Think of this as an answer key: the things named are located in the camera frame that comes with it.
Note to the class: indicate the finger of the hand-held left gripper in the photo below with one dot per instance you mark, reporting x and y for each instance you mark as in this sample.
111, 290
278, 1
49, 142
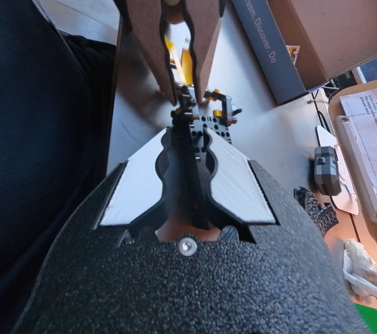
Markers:
141, 16
206, 16

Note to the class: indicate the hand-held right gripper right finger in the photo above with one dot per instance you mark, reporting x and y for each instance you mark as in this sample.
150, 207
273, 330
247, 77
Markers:
241, 192

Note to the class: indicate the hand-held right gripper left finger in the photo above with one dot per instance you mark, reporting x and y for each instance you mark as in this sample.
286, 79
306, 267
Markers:
132, 189

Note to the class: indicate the yellow grey brick arm assembly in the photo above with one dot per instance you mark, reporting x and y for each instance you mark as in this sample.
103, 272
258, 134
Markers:
187, 63

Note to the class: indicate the black perforated battery box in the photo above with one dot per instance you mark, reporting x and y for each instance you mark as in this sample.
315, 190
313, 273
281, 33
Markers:
188, 169

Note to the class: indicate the grey desk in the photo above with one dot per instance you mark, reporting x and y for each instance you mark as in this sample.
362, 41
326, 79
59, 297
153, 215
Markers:
265, 133

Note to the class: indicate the grey brick motor block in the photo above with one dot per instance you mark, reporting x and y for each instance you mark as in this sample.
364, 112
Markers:
327, 172

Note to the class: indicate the blue yellow instruction booklet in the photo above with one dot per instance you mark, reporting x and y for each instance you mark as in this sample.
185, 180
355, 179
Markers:
294, 55

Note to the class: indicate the navy cardboard box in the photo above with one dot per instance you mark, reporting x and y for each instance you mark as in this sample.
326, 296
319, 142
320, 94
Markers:
324, 16

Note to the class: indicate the instruction sheet on clipboard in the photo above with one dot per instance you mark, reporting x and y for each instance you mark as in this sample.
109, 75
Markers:
334, 110

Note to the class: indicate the white crumpled tissue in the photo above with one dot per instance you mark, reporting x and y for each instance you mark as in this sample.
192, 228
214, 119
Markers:
359, 269

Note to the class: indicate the printed instruction sheet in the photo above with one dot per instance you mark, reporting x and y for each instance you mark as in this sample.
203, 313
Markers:
362, 116

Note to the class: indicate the green plastic bin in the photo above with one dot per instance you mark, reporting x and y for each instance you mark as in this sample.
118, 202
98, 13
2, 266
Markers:
368, 319

